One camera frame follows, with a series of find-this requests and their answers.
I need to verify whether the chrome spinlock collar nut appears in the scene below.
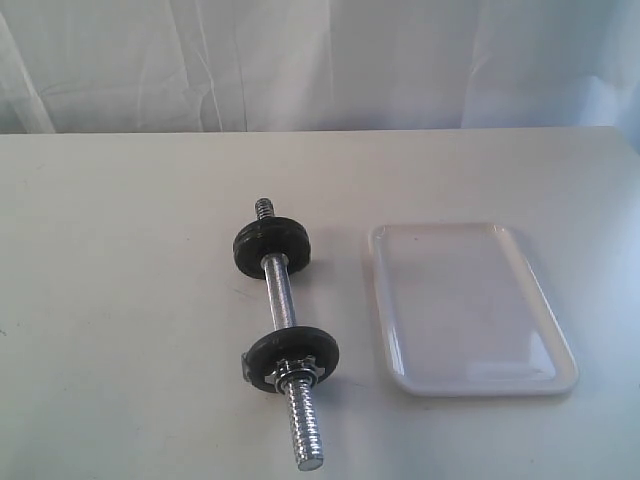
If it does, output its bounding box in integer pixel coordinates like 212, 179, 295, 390
264, 355, 326, 394

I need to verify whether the white rectangular tray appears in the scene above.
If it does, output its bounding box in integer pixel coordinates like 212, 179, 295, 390
369, 222, 579, 398

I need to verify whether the white backdrop curtain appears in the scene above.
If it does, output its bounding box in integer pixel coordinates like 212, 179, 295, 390
1, 1, 639, 134

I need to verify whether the black weight plate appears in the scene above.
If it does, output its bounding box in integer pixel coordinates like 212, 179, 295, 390
241, 326, 340, 393
233, 235, 311, 280
237, 217, 308, 238

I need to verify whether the chrome dumbbell bar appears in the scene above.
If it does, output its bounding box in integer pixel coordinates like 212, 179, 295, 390
255, 198, 324, 471

